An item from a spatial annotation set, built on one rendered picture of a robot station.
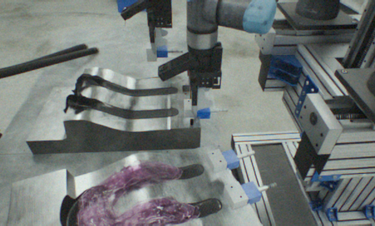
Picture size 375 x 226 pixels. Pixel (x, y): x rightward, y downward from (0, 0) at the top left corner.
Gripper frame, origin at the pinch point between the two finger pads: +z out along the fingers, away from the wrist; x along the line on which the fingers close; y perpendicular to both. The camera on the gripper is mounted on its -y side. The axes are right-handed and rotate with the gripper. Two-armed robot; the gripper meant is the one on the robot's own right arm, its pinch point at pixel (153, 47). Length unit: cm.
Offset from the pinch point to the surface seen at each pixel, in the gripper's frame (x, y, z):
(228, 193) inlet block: -57, 19, 7
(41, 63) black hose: 2.0, -42.8, 6.2
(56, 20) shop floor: 260, -143, 95
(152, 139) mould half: -35.9, 0.3, 10.4
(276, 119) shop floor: 60, 83, 95
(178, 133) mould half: -36.0, 8.0, 8.2
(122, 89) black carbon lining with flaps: -17.4, -9.9, 5.7
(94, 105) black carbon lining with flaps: -28.0, -16.3, 3.6
